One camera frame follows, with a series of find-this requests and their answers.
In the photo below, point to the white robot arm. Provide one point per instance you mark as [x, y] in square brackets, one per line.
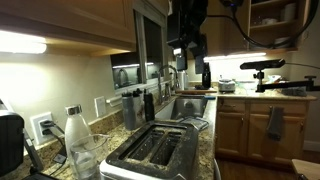
[183, 32]

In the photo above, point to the white printed water bottle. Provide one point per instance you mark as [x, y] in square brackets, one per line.
[138, 107]

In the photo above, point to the grey squeeze water bottle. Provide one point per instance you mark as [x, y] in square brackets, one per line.
[128, 111]

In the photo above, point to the white wall light switch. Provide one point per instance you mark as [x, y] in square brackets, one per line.
[100, 106]

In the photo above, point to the chrome kitchen faucet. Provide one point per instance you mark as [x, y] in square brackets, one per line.
[169, 85]

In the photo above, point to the dark hanging dish towel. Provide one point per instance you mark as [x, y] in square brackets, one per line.
[274, 127]

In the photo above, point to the black coffee maker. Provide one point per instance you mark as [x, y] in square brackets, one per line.
[14, 139]

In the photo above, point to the stainless steel two-slot toaster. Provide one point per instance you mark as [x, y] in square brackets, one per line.
[157, 151]

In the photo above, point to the black camera on stand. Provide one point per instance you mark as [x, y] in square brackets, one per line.
[276, 63]

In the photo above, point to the clear glass measuring cup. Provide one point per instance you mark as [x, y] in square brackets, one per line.
[87, 154]

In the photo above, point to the clear bottle with metal cap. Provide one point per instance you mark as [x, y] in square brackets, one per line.
[76, 128]

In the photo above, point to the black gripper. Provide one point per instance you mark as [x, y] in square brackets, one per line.
[188, 50]

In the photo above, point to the wooden base cabinet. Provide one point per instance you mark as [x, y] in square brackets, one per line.
[241, 128]

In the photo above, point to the stainless steel sink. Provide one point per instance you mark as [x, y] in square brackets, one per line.
[183, 107]

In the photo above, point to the white wall power outlet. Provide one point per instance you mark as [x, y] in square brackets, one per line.
[38, 129]

